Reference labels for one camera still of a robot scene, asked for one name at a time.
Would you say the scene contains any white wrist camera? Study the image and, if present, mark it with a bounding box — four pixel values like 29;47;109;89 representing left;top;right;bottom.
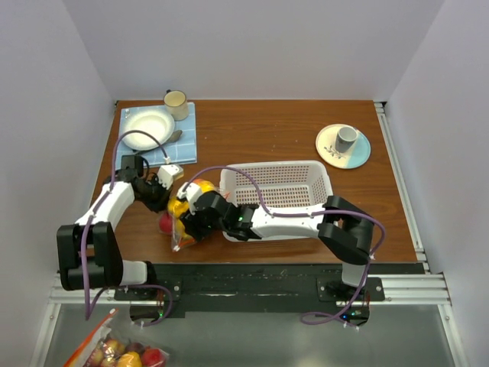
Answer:
157;164;184;189
176;182;202;202

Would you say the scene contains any fake yellow lemon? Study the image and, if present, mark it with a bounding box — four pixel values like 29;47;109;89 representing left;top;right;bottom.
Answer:
167;196;189;219

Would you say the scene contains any clear zip top bag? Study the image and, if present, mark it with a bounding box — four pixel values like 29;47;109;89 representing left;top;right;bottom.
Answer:
159;195;221;252

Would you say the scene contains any fake orange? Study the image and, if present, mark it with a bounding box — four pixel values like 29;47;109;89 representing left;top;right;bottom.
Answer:
199;180;217;193

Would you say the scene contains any pink and blue plate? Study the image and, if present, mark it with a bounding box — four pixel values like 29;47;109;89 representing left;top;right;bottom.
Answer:
316;124;371;170

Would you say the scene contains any blue checked cloth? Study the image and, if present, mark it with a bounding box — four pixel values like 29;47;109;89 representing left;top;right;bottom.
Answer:
116;102;197;168

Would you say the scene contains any white bowl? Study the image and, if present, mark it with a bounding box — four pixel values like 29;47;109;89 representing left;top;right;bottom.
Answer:
120;110;175;151

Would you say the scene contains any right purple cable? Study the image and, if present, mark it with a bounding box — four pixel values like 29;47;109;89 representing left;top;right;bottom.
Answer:
183;164;387;326

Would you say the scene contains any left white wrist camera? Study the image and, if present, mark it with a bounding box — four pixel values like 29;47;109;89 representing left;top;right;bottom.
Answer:
157;164;184;189

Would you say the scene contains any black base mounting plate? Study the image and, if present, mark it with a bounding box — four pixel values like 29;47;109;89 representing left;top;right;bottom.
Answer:
101;262;385;328

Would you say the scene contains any white perforated plastic basket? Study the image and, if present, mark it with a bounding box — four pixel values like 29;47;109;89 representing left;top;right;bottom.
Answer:
219;161;333;242

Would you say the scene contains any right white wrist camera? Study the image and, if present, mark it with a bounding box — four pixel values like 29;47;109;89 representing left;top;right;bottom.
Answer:
176;182;202;202

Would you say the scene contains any purple cable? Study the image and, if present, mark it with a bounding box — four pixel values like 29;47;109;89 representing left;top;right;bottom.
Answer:
82;129;171;321
183;164;387;326

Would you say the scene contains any aluminium frame rail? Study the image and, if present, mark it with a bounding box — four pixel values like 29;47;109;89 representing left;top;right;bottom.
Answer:
49;101;469;367

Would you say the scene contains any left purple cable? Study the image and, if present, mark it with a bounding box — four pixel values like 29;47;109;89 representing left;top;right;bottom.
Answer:
82;129;171;321

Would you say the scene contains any beige enamel mug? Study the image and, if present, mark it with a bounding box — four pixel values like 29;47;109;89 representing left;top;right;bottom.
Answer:
164;89;189;121

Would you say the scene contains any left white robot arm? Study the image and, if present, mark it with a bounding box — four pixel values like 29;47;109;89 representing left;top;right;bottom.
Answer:
57;155;183;300

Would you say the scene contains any grey cup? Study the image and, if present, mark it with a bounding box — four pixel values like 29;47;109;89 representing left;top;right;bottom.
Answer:
335;126;358;152

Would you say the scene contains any fake red apple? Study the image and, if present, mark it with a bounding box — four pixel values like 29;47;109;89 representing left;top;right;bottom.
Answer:
158;213;173;235

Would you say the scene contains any metal spoon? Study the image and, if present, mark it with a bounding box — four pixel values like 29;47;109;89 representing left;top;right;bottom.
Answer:
132;130;183;154

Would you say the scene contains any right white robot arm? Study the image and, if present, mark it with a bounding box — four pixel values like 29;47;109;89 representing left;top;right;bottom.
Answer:
176;190;382;300

